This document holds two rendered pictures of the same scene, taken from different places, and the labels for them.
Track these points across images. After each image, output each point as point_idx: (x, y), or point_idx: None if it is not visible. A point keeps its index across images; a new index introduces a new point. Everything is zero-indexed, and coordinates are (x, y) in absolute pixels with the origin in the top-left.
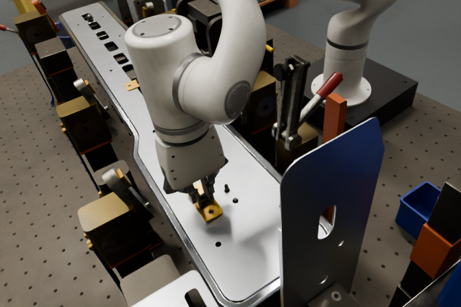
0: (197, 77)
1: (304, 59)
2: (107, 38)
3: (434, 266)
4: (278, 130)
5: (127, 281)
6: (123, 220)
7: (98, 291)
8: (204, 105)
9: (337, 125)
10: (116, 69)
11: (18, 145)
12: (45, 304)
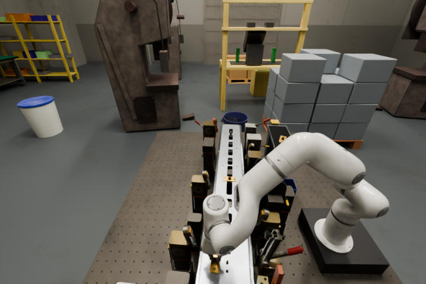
0: (216, 233)
1: (280, 236)
2: (232, 145)
3: None
4: (262, 253)
5: (170, 273)
6: (182, 246)
7: (168, 256)
8: (213, 245)
9: (276, 281)
10: (225, 166)
11: (181, 168)
12: (151, 246)
